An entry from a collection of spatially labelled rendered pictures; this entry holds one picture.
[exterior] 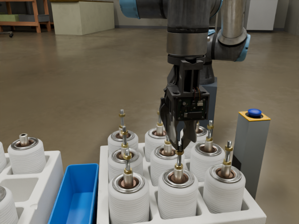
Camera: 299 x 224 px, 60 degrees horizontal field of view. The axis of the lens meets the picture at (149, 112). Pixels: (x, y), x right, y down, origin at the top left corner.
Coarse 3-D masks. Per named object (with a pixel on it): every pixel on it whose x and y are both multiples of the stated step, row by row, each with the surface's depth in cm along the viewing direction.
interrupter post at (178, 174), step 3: (174, 168) 60; (183, 168) 60; (174, 171) 60; (177, 171) 60; (180, 171) 59; (174, 174) 60; (177, 174) 60; (180, 174) 60; (174, 177) 61; (177, 177) 60; (180, 177) 60; (177, 180) 60; (180, 180) 60
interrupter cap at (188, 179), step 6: (168, 174) 62; (186, 174) 62; (192, 174) 62; (168, 180) 60; (174, 180) 61; (186, 180) 60; (192, 180) 60; (174, 186) 58; (180, 186) 58; (186, 186) 58
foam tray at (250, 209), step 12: (144, 144) 91; (108, 156) 85; (144, 156) 83; (108, 168) 77; (144, 168) 77; (108, 180) 72; (156, 192) 68; (108, 204) 63; (156, 204) 63; (204, 204) 63; (252, 204) 63; (108, 216) 60; (156, 216) 60; (192, 216) 60; (204, 216) 60; (216, 216) 60; (228, 216) 60; (240, 216) 60; (252, 216) 60; (264, 216) 60
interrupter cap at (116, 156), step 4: (120, 148) 73; (132, 148) 73; (116, 152) 72; (120, 152) 72; (132, 152) 72; (136, 152) 72; (112, 156) 70; (116, 156) 70; (120, 156) 70; (132, 156) 70; (136, 156) 70; (116, 160) 68; (120, 160) 68; (124, 160) 68; (132, 160) 68
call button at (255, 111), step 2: (252, 108) 82; (248, 110) 81; (250, 110) 80; (252, 110) 80; (254, 110) 80; (256, 110) 80; (258, 110) 80; (248, 112) 80; (250, 112) 79; (252, 112) 79; (254, 112) 79; (256, 112) 79; (258, 112) 79; (260, 112) 79; (250, 114) 79; (252, 114) 79; (254, 114) 79; (256, 114) 78; (258, 114) 78; (260, 114) 79; (252, 116) 80; (254, 116) 79; (256, 116) 79; (258, 116) 79
